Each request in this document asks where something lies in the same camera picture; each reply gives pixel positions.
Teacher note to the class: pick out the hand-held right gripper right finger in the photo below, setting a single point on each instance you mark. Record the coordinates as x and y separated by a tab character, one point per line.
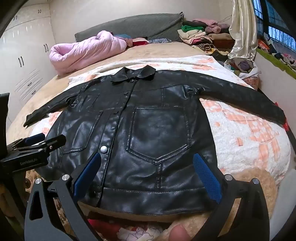
207	176

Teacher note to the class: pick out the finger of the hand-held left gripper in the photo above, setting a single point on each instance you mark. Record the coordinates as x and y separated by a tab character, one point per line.
55	142
34	139

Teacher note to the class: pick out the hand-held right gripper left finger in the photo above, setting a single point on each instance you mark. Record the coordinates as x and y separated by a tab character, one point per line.
89	172

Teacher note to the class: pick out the black leather jacket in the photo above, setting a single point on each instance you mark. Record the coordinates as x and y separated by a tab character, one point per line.
148	129

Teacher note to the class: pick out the white bag of clothes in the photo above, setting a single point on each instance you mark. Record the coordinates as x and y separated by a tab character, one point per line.
242	68

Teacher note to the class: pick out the clothes on green ledge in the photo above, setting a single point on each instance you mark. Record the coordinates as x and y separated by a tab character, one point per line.
279	58

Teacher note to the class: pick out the pile of folded clothes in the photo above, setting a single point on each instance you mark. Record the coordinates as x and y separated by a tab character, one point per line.
201	37

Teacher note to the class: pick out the person's right hand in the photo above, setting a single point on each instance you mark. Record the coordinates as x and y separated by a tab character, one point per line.
178	233

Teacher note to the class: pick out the white pink-patterned blanket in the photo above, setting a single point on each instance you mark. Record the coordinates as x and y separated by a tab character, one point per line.
242	139

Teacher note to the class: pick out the red floral cloth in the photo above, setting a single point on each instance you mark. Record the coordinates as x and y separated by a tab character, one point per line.
129	231

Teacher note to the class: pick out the white glossy wardrobe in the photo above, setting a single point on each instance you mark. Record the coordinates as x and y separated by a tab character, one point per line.
25	46

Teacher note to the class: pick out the pink quilt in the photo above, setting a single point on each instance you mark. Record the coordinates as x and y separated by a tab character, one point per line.
85	51

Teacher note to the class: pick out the teal cloth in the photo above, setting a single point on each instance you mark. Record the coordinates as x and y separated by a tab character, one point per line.
121	36

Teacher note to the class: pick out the grey headboard cover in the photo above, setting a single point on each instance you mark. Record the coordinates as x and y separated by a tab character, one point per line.
138	26

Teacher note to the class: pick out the dark floral cloth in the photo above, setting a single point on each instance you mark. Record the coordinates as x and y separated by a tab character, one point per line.
159	41

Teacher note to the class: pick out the cream satin curtain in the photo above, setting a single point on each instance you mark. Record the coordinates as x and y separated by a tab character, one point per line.
242	30

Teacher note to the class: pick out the window with blue frame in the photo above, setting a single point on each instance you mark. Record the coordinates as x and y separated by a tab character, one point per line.
275	20

